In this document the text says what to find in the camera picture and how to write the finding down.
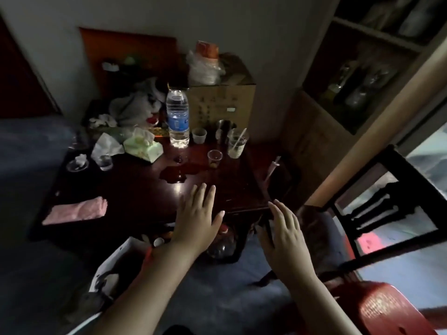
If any person's left hand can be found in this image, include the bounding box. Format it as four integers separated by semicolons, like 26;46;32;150
171;183;226;256

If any person's right hand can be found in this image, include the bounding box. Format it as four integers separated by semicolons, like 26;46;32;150
255;199;317;287

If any person's left forearm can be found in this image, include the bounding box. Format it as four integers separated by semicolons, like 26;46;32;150
91;241;198;335

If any person's right forearm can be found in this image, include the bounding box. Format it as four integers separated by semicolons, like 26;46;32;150
289;271;362;335

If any clear plastic jug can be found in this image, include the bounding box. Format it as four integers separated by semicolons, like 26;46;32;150
207;224;239;259

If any dark liquid spill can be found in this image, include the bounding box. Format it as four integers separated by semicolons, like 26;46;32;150
159;163;188;184

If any small clear plastic cup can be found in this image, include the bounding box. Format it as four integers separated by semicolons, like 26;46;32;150
207;149;224;170

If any plastic syringe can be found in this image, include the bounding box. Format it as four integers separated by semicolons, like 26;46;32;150
263;156;282;186

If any dark wooden table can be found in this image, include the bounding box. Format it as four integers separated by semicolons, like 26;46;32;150
28;129;297;264

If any clear glass with residue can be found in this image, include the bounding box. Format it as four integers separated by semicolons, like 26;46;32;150
227;128;250;159

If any metal cup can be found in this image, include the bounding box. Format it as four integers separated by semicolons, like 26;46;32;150
215;119;237;144

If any green tissue pack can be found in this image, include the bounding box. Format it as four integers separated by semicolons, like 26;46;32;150
123;128;164;164

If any white stirring stick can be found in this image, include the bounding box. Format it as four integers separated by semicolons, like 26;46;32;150
233;128;247;150

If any clear plastic water bottle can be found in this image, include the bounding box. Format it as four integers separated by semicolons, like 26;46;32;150
166;88;190;149

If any white paper bag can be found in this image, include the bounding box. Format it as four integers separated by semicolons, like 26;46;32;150
88;236;151;294

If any brown cardboard box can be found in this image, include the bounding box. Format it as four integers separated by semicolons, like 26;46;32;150
186;53;257;137

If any black wooden chair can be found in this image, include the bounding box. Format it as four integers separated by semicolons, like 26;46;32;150
257;144;447;288

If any folded pink cloth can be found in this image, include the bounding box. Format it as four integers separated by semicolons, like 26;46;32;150
41;196;108;226

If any glass dish with tissue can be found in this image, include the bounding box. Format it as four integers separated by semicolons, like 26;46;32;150
66;154;90;173

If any grey crumpled cloth pile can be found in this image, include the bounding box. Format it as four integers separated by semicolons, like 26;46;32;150
108;77;167;127

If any red plastic stool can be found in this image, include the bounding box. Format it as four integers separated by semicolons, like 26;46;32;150
326;280;439;335

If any small crumpled white tissue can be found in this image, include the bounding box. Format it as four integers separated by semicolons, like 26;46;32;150
88;114;118;129

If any plastic bag with orange cups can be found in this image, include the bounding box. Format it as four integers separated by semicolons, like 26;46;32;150
186;40;226;86

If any glass bottle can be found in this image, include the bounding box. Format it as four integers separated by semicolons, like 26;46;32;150
323;61;353;103
344;64;397;108

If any wooden shelf cabinet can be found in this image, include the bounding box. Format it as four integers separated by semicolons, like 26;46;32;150
279;0;447;206

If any orange wooden board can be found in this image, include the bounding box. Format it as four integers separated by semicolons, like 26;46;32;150
79;27;179;99

